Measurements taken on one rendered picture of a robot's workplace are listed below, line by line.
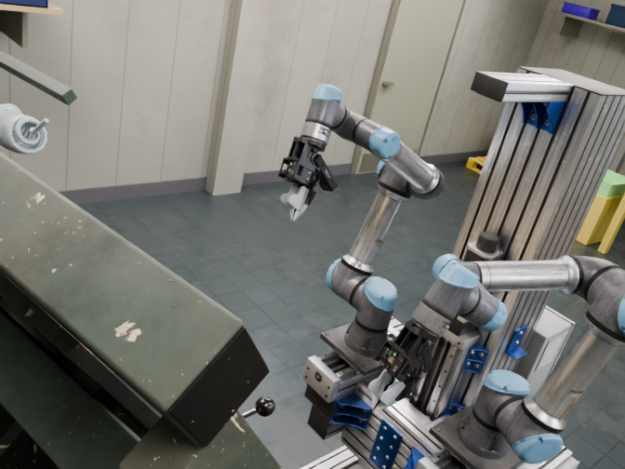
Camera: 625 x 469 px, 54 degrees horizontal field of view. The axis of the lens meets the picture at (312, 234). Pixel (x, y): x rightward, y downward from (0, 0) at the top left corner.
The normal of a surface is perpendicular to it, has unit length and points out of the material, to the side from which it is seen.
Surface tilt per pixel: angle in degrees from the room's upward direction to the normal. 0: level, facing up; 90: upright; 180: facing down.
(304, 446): 0
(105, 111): 90
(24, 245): 35
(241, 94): 90
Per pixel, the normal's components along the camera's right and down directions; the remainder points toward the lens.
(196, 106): 0.64, 0.46
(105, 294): -0.18, -0.59
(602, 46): -0.74, 0.15
